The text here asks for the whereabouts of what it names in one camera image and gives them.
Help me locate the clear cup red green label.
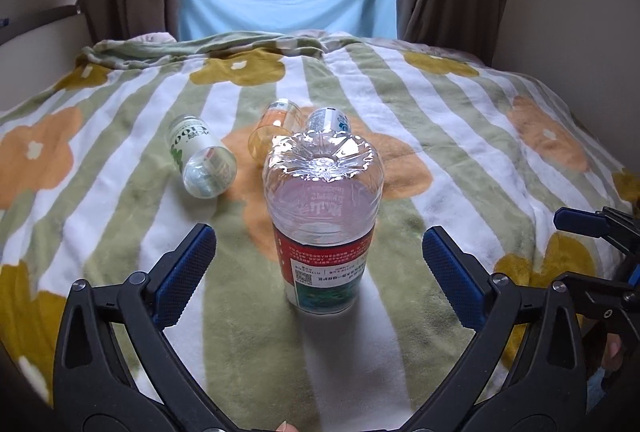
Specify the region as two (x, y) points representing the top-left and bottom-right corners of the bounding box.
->
(262, 133), (384, 315)

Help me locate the white cup blue label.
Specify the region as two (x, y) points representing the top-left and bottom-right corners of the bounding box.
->
(303, 107), (352, 136)

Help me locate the right hand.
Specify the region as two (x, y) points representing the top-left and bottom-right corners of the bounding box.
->
(601, 334), (624, 372)

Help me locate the floral striped fleece blanket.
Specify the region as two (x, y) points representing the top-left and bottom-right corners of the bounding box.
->
(1, 32), (639, 431)

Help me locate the dark headboard shelf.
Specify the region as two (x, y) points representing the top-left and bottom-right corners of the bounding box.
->
(0, 4), (81, 45)

